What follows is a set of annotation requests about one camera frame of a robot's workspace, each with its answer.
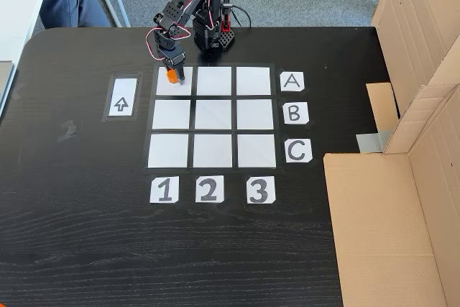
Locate white nine-square grid sheet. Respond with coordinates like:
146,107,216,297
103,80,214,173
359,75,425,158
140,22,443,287
144,63,280,171

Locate white arrow paper sheet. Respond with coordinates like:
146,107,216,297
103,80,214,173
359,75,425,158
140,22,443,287
107,77,139,118

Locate red black table clamp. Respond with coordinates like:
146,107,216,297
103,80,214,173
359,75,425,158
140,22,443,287
220,0,235,34

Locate paper label number 1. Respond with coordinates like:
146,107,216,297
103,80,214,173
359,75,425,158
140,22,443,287
149,176,180,204

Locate paper label number 2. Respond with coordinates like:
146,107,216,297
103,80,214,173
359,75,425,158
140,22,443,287
195,175,226,203

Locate clear tape scraps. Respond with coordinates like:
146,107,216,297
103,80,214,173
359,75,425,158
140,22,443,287
56,119,78,145

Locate paper label letter B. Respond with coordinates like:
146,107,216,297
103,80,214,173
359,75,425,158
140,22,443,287
282,101,311,126

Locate paper label letter C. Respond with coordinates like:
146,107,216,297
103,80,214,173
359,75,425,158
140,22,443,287
284,138,313,164

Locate paper label number 3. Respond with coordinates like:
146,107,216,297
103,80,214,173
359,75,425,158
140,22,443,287
246,175,277,204

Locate white table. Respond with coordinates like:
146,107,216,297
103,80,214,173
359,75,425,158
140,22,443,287
0,0,55,118

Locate brown cardboard box screen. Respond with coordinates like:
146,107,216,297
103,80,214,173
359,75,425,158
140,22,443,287
322,0,460,307

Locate red white servo wire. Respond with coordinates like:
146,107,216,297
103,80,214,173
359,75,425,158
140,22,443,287
144,0,217,63

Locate black power cable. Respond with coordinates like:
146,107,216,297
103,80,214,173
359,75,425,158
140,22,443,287
229,4,253,29

